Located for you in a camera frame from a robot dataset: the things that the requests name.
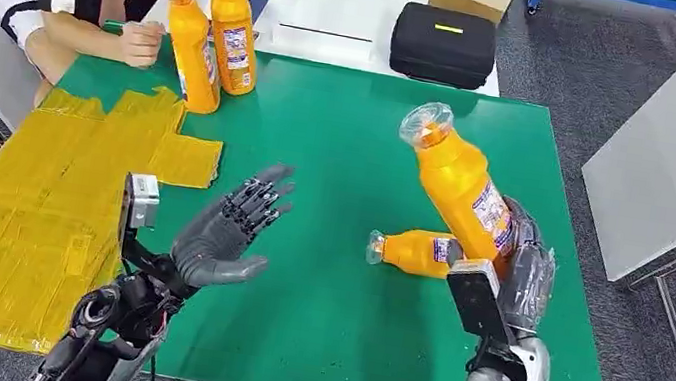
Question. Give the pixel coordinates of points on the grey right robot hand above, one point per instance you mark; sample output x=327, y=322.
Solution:
x=529, y=278

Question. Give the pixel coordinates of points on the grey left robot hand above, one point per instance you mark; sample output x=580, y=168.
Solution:
x=216, y=244

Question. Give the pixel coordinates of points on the orange drink bottle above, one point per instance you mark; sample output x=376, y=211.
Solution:
x=194, y=54
x=453, y=179
x=236, y=20
x=409, y=251

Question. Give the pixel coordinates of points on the green table mat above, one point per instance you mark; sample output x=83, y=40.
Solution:
x=331, y=148

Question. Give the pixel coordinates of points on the person's right hand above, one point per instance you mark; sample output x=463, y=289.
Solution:
x=140, y=43

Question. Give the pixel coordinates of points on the black zip carrying case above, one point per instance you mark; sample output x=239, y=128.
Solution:
x=443, y=45

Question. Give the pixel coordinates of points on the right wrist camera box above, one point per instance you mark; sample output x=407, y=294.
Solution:
x=475, y=303

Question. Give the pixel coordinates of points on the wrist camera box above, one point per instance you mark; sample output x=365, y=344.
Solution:
x=475, y=303
x=142, y=200

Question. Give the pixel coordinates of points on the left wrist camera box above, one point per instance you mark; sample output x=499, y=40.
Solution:
x=142, y=200

